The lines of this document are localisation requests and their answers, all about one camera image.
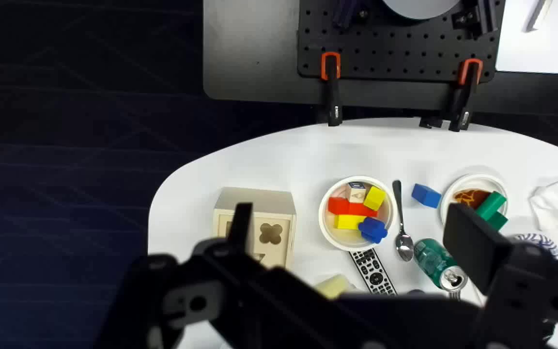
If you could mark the black pegboard panel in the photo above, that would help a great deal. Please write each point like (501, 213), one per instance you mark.
(247, 50)

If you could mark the small white cube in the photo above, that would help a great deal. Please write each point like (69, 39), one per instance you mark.
(358, 192)

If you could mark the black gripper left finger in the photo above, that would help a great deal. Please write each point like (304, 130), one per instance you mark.
(242, 229)

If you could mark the white paper sheet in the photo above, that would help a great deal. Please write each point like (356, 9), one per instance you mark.
(544, 48)

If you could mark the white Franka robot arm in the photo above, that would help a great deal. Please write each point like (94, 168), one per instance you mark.
(422, 6)

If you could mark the brown item in bowl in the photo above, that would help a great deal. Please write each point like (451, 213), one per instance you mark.
(470, 196)

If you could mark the cream foam block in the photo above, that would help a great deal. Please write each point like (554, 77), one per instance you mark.
(335, 285)

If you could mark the white bowl with green block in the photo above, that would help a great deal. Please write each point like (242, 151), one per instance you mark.
(461, 182)

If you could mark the white bowl with coloured blocks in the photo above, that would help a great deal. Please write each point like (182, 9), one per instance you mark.
(331, 234)

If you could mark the green block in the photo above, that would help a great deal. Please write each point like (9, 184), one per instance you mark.
(494, 207)

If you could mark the green drink can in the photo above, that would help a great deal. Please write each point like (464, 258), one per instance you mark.
(432, 254)

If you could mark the yellow block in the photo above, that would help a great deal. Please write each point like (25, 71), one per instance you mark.
(350, 221)
(375, 198)

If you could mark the orange black clamp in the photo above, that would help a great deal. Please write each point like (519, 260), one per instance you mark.
(333, 77)
(466, 89)

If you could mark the blue rectangular block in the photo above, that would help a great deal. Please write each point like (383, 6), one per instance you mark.
(428, 196)

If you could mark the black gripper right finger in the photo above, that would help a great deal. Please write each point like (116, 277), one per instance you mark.
(476, 248)

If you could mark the wooden shape sorter box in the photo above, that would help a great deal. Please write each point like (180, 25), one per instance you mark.
(263, 213)

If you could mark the black pegboard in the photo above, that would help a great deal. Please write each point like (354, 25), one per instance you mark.
(397, 48)

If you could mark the pen on paper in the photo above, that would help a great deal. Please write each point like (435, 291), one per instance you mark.
(540, 13)

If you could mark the red block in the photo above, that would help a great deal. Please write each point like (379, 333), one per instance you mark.
(348, 205)

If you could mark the dark blue chunky block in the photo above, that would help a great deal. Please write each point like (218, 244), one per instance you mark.
(373, 229)

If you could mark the blue patterned rim bowl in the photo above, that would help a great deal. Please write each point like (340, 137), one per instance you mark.
(542, 240)

